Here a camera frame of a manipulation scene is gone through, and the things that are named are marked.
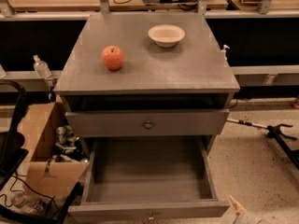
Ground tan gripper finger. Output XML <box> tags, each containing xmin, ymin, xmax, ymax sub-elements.
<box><xmin>228</xmin><ymin>195</ymin><xmax>247</xmax><ymax>215</ymax></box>

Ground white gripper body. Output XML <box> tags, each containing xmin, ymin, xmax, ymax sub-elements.
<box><xmin>234</xmin><ymin>212</ymin><xmax>271</xmax><ymax>224</ymax></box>

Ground grey drawer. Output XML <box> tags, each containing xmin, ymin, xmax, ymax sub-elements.
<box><xmin>68</xmin><ymin>136</ymin><xmax>229</xmax><ymax>223</ymax></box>
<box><xmin>65</xmin><ymin>109</ymin><xmax>229</xmax><ymax>137</ymax></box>

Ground grey wooden drawer cabinet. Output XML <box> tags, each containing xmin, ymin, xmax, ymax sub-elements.
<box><xmin>55</xmin><ymin>12</ymin><xmax>239</xmax><ymax>147</ymax></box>

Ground black tripod stand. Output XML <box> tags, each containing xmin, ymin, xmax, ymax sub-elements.
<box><xmin>227</xmin><ymin>119</ymin><xmax>299</xmax><ymax>170</ymax></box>

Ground small pump bottle right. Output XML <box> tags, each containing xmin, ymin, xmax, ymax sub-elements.
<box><xmin>221</xmin><ymin>44</ymin><xmax>230</xmax><ymax>61</ymax></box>

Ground items in cardboard box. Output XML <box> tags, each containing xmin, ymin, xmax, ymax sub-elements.
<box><xmin>52</xmin><ymin>125</ymin><xmax>89</xmax><ymax>163</ymax></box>

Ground white bowl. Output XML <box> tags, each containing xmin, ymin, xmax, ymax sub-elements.
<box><xmin>148</xmin><ymin>24</ymin><xmax>185</xmax><ymax>48</ymax></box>

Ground red apple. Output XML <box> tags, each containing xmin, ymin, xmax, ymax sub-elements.
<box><xmin>102</xmin><ymin>46</ymin><xmax>124</xmax><ymax>71</ymax></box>

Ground cardboard box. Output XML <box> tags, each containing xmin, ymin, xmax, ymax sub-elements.
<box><xmin>18</xmin><ymin>103</ymin><xmax>89</xmax><ymax>196</ymax></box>

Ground black chair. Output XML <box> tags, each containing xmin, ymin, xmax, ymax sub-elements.
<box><xmin>0</xmin><ymin>80</ymin><xmax>28</xmax><ymax>190</ymax></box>

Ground clear sanitizer bottle left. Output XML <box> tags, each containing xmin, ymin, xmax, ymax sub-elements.
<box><xmin>33</xmin><ymin>55</ymin><xmax>51</xmax><ymax>78</ymax></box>

